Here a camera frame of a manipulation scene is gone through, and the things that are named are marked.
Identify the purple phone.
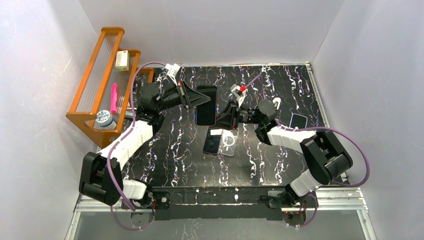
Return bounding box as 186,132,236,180
202,127,223,155

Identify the phone in light blue case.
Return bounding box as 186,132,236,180
289,113,308,129

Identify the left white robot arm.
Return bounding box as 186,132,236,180
78,81,211,209

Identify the black phone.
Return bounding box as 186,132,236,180
195,85,217,126

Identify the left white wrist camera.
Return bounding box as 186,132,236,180
165,63,181,85

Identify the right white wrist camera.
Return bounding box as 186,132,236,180
230,84,247,107

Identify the white and red box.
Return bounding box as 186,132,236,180
115,50,130,72

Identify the orange wooden shelf rack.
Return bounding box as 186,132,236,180
66,26,155,148

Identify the clear magsafe phone case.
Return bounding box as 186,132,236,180
218,129,239,157

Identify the blue and white tape roll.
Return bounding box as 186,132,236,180
95,110,117,130

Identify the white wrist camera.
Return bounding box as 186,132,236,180
230,84,247,107
165,63,181,85

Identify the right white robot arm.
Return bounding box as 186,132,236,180
214,97,353,203

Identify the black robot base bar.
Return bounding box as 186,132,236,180
143,186,316,223

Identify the pink highlighter marker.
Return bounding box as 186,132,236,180
109,83,118,114

